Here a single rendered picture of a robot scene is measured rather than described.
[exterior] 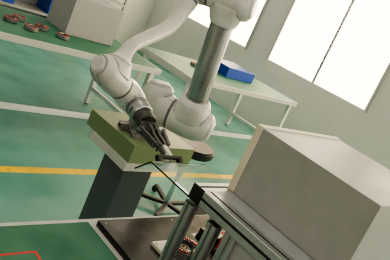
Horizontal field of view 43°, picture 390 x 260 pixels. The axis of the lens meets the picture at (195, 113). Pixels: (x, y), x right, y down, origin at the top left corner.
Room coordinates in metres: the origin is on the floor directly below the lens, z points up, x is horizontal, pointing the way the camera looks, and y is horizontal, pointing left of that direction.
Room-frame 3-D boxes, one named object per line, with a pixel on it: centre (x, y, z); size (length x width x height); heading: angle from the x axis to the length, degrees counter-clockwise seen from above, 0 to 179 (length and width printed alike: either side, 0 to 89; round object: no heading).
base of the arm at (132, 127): (2.30, 0.22, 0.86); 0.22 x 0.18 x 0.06; 128
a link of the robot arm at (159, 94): (2.31, 0.20, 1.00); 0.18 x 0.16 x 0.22; 80
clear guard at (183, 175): (1.42, -0.10, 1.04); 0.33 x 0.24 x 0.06; 48
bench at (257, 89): (5.78, -0.15, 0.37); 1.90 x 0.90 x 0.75; 138
